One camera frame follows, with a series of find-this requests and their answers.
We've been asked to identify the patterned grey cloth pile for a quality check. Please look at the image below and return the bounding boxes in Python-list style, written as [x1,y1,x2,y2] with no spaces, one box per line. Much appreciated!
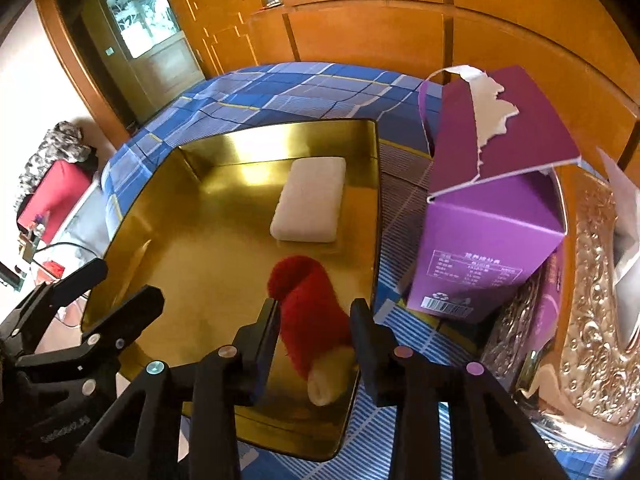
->
[17,122,96,202]

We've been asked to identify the white foam sponge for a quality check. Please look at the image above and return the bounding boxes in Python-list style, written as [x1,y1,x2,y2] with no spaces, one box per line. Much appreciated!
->
[270,157,346,244]

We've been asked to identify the blue plaid bedsheet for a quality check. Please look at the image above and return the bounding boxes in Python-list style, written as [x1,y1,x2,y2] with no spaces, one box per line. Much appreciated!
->
[102,62,471,365]

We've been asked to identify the white tissue paper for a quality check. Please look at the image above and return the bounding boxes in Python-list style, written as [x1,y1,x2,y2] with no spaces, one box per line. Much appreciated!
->
[598,148,640,350]

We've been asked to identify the gold metal tray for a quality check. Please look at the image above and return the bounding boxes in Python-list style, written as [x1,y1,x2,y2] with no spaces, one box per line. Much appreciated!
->
[79,118,382,463]

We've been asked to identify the wooden wardrobe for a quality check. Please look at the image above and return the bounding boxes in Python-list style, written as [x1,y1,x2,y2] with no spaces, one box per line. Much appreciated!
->
[169,0,639,177]

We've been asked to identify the wooden door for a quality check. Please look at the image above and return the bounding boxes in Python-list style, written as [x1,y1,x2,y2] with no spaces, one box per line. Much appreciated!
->
[80,0,204,124]

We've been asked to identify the red bag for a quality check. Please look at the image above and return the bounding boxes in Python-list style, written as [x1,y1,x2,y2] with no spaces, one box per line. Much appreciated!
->
[16,160,92,244]

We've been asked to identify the purple cardboard carton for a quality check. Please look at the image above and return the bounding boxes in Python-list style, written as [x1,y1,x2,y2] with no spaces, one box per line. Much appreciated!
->
[406,63,584,325]

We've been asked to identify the red sock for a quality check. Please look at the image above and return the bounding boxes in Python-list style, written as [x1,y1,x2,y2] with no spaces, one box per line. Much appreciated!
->
[267,256,356,406]

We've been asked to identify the ornate gold tissue box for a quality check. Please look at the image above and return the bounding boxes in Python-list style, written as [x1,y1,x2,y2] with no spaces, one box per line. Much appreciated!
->
[482,166,639,452]

